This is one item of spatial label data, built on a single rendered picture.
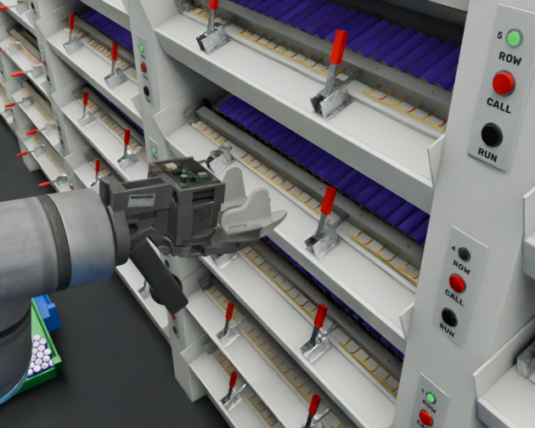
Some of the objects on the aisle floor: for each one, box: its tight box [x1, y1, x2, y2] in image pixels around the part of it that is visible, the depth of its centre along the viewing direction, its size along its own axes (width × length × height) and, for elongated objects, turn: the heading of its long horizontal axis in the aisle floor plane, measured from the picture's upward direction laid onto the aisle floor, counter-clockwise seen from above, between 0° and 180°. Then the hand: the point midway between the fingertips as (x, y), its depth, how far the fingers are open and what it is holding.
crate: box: [14, 297, 64, 396], centre depth 154 cm, size 30×20×8 cm
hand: (267, 214), depth 70 cm, fingers open, 3 cm apart
